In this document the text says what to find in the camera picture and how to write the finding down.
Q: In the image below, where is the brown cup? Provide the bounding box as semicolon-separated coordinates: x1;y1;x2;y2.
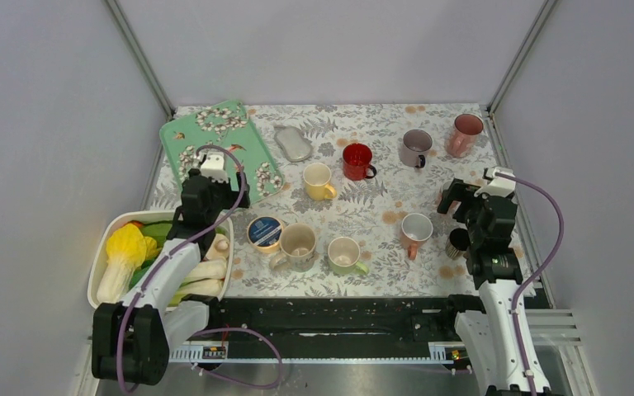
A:
445;228;471;260

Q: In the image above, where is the pink face mug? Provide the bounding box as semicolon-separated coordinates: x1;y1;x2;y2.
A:
446;114;484;158

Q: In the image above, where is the lilac mug black handle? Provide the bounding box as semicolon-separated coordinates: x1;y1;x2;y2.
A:
400;130;433;169

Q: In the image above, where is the cream floral mug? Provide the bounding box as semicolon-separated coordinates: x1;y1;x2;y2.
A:
269;224;317;272

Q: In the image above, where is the red mug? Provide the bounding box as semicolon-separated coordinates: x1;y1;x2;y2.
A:
342;143;377;181

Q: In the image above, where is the yellow mug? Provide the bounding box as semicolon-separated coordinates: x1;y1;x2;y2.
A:
303;163;337;200

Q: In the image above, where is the light green mug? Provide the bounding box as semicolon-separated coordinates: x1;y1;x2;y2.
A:
327;237;370;276

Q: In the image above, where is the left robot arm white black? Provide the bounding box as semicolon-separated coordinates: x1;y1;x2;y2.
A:
92;168;250;386

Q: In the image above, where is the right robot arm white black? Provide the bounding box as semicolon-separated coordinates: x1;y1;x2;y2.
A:
437;167;553;395

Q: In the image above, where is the toy mushroom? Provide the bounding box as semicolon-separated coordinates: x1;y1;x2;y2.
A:
204;234;231;261

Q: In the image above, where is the toy green leafy vegetable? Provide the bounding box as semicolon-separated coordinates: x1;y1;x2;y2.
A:
128;221;225;289

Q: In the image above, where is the round blue lid tin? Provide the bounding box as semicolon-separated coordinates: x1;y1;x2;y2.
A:
246;216;284;254

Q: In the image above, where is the toy leek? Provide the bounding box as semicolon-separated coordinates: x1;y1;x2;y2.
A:
182;257;227;284

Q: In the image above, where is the green floral tray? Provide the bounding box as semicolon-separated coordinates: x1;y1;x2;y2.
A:
159;100;283;203

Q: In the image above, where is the toy white radish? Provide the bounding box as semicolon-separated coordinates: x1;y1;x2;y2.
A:
169;279;224;306

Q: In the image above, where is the white vegetable tub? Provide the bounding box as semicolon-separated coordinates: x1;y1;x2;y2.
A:
88;210;235;308

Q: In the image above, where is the toy yellow napa cabbage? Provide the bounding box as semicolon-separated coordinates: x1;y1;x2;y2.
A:
97;223;161;303

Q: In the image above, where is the grey oval dish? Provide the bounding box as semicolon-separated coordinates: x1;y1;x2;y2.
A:
274;125;313;163

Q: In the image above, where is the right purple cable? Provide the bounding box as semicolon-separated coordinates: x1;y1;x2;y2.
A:
493;171;565;396

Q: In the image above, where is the purple cable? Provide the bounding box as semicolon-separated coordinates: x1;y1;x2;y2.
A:
116;144;285;396
493;171;565;396

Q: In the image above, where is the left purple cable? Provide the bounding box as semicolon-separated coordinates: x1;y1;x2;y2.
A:
116;144;285;396

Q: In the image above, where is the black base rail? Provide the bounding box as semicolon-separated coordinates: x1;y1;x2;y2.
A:
208;295;485;361

